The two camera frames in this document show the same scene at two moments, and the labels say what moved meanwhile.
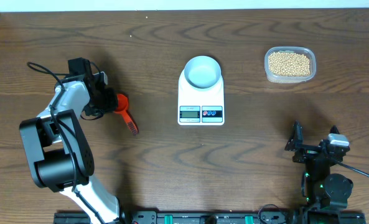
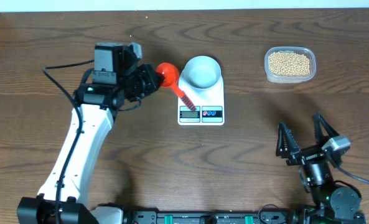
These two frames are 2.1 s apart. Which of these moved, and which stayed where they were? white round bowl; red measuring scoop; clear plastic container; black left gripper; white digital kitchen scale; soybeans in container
Moved: black left gripper; red measuring scoop
Stayed: clear plastic container; white digital kitchen scale; soybeans in container; white round bowl
